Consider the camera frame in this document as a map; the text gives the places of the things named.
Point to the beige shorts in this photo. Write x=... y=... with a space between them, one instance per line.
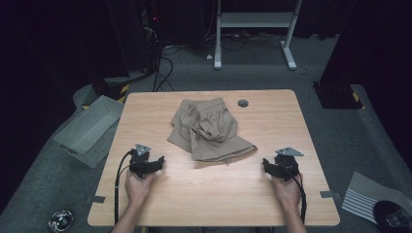
x=210 y=131

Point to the black round object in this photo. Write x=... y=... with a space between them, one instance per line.
x=385 y=210

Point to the striped grey board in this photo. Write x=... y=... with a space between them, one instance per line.
x=362 y=194

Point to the person's left hand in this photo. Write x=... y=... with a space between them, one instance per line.
x=137 y=189

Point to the grey tape piece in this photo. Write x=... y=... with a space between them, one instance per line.
x=327 y=194
x=98 y=199

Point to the black base with yellow tape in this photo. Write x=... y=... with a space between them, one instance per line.
x=108 y=89
x=336 y=95

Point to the grey round table grommet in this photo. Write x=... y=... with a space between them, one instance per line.
x=243 y=103

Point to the white metal stand frame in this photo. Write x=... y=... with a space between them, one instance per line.
x=256 y=19

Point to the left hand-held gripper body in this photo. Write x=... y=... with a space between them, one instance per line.
x=139 y=161

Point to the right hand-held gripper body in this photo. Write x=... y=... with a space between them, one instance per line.
x=287 y=166

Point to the grey plastic bin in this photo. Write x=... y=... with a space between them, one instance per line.
x=87 y=129

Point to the person's right hand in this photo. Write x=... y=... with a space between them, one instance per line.
x=286 y=192

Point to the black equipment rack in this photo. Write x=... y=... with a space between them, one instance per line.
x=149 y=32

